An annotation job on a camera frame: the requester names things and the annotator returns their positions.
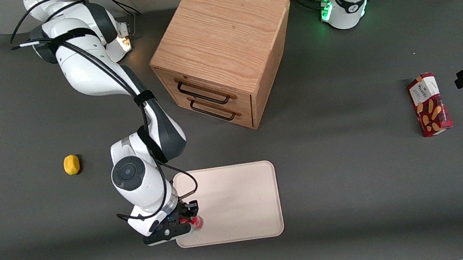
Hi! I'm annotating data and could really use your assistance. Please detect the oak wooden drawer cabinet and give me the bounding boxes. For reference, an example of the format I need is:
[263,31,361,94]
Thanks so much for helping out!
[141,0,305,142]

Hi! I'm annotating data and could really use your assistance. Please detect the cream rectangular plastic tray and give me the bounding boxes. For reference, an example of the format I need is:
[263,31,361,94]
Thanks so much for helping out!
[167,159,285,249]

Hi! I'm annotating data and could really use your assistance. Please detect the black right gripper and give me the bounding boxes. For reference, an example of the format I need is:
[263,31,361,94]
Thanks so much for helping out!
[157,200,202,232]

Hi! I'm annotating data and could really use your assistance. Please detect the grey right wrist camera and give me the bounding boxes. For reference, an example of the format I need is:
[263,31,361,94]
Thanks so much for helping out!
[142,220,196,247]

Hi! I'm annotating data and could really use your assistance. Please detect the red coke bottle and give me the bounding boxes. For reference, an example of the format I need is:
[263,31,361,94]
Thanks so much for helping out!
[180,215,205,233]

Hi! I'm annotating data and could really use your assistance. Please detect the yellow lemon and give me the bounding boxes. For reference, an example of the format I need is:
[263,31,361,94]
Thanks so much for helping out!
[62,153,82,176]

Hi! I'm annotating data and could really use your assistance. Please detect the black right arm base cables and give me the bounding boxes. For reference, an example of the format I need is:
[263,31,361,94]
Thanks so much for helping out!
[100,0,144,21]

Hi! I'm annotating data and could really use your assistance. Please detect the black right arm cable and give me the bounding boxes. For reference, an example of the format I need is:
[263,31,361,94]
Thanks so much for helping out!
[5,0,202,235]

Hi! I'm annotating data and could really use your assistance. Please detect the red shortbread cookie box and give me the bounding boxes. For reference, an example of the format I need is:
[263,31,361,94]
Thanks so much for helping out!
[405,71,455,139]

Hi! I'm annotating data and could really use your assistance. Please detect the black wire drawer handle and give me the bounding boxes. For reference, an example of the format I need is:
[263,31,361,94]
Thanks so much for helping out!
[176,73,238,110]
[188,92,242,126]

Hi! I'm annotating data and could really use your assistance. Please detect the wooden drawer front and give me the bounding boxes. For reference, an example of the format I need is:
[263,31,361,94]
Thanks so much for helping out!
[168,80,256,138]
[160,61,253,121]

